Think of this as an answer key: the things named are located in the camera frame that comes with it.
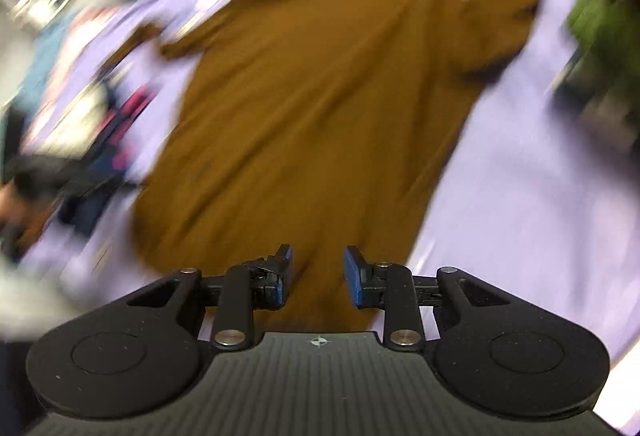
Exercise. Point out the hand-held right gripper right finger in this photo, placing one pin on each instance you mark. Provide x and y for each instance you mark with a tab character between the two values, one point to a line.
352	278

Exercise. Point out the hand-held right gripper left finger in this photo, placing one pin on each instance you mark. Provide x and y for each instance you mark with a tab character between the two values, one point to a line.
280	283

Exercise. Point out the brown shirt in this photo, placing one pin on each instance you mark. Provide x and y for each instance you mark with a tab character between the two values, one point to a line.
300	116

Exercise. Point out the purple floral bed sheet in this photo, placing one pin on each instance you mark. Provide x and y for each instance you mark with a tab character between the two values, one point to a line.
525	216

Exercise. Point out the green cloth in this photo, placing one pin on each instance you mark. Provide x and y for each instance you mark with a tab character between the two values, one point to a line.
605	21

